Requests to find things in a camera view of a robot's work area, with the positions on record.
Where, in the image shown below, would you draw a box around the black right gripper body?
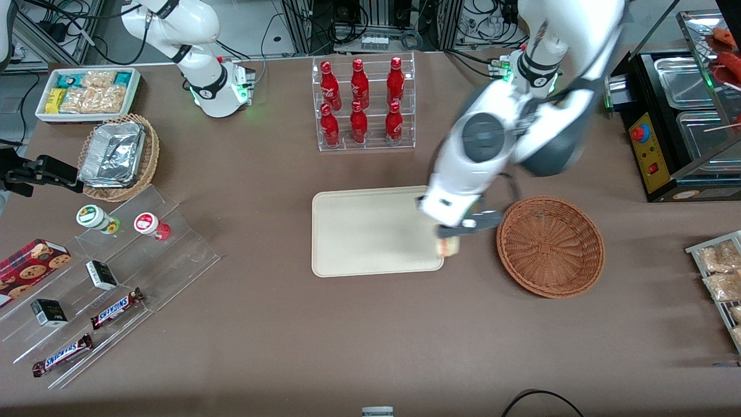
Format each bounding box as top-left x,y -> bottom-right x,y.
0,148 -> 36,197

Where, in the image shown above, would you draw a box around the triangular sandwich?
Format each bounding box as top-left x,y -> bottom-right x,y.
435,236 -> 463,259

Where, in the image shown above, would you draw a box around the beige plastic tray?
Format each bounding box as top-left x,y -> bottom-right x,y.
311,185 -> 445,278

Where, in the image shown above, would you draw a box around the light oval wicker basket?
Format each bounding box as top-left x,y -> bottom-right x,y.
77,114 -> 160,203

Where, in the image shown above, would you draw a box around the brown round wicker basket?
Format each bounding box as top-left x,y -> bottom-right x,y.
496,196 -> 606,299

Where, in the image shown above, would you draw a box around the green lidded snack cup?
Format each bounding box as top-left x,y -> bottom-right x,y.
76,204 -> 122,235

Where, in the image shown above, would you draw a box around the white rectangular snack bin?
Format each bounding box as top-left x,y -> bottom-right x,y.
35,67 -> 142,124

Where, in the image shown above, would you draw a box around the stacked foil containers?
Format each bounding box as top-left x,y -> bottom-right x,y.
78,120 -> 146,189

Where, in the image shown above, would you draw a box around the yellow snack packet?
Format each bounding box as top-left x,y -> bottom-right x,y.
45,88 -> 68,115

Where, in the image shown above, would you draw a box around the large clear cracker bag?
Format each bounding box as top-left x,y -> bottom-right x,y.
60,86 -> 129,115

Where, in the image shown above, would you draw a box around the red cookie box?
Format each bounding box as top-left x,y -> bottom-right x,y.
0,239 -> 72,308

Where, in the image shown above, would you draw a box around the red cola bottle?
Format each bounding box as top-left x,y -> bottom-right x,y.
350,58 -> 371,109
349,101 -> 369,145
320,60 -> 343,112
320,103 -> 341,148
386,56 -> 406,108
384,101 -> 404,146

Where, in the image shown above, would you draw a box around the clear acrylic bottle rack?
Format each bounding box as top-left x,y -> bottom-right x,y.
311,51 -> 416,153

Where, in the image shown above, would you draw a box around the small clear cracker bag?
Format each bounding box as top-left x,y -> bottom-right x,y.
81,70 -> 119,90

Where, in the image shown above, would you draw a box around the red lidded snack cup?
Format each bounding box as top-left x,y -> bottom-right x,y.
134,213 -> 172,242

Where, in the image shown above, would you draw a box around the small black box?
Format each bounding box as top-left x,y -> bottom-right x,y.
86,260 -> 119,292
30,299 -> 69,328

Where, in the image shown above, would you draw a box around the clear acrylic step stand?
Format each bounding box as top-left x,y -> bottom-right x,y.
0,184 -> 221,390

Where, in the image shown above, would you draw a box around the snickers chocolate bar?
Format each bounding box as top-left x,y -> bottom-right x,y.
32,334 -> 94,378
90,288 -> 145,331

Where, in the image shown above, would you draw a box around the black food warmer cabinet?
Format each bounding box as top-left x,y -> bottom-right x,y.
605,0 -> 741,203

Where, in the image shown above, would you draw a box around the steel warmer pan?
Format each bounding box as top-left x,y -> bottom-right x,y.
676,109 -> 741,175
654,56 -> 717,109

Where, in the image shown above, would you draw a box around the clear bag of pastries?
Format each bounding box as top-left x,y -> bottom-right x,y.
696,240 -> 741,274
703,271 -> 741,302

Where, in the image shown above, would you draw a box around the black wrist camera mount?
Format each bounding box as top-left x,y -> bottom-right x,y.
462,211 -> 504,234

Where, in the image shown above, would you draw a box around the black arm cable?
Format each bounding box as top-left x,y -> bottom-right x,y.
498,171 -> 523,204

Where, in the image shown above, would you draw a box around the black cable loop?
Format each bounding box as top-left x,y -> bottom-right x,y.
501,389 -> 584,417

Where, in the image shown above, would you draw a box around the aluminium frame rack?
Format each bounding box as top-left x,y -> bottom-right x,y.
281,0 -> 464,56

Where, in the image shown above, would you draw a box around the metal wire rack tray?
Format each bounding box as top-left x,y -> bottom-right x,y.
685,231 -> 741,354

